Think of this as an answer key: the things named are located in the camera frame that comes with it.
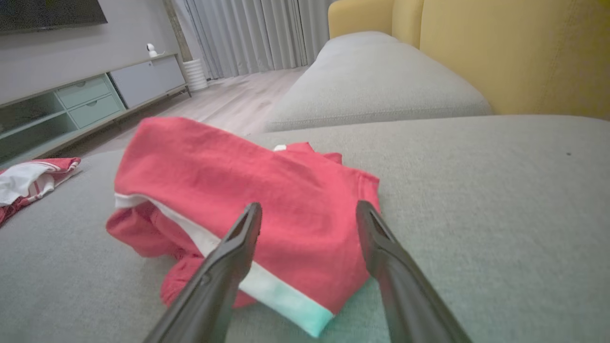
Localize red white striped garment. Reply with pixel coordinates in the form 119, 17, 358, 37
0, 157, 81, 227

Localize low grey tv cabinet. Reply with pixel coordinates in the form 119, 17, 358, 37
0, 53, 191, 167

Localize small grey sofa seat cushion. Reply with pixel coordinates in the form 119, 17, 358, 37
264, 31, 494, 132

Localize wide yellow sofa back cushion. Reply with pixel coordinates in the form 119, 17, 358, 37
419, 0, 610, 120

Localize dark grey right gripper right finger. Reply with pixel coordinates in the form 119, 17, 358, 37
356, 200, 472, 343

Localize black flat television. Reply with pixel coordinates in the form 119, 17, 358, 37
0, 0, 108, 34

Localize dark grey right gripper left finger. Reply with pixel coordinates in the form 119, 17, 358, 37
143, 202, 263, 343

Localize white ribbed cylinder bin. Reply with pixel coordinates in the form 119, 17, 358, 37
183, 59, 209, 92

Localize red garment with white band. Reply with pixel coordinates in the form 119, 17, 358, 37
106, 117, 382, 339

